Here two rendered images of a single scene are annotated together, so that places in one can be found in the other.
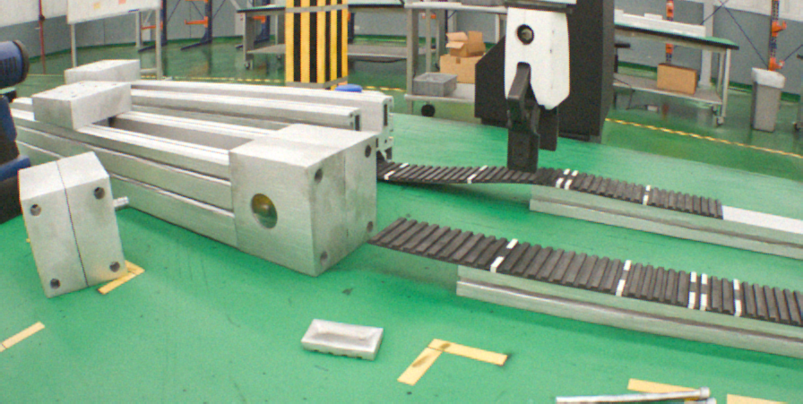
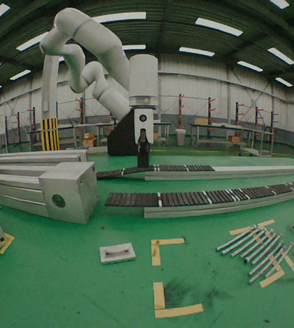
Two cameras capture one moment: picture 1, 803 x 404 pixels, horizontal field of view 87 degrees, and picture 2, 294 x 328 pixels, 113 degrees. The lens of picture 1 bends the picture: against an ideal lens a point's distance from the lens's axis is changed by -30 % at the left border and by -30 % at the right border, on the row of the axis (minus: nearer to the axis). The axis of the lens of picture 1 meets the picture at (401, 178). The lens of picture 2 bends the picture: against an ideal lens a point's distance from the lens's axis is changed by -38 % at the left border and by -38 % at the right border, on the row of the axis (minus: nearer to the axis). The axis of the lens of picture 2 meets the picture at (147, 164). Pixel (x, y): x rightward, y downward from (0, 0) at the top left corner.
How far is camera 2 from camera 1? 19 cm
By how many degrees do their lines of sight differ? 27
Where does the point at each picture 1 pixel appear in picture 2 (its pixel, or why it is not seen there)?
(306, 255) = (81, 216)
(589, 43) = not seen: hidden behind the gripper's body
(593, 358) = (212, 228)
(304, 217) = (78, 201)
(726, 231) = (215, 174)
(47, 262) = not seen: outside the picture
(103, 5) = not seen: outside the picture
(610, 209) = (174, 174)
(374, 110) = (82, 155)
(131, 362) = (30, 295)
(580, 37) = not seen: hidden behind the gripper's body
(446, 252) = (138, 203)
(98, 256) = not seen: outside the picture
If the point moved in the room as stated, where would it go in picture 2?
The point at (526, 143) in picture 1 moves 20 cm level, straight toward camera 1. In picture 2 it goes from (145, 157) to (179, 190)
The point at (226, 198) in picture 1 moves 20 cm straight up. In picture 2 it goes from (40, 198) to (27, 95)
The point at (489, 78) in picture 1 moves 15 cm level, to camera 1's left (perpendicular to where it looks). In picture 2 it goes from (112, 140) to (83, 144)
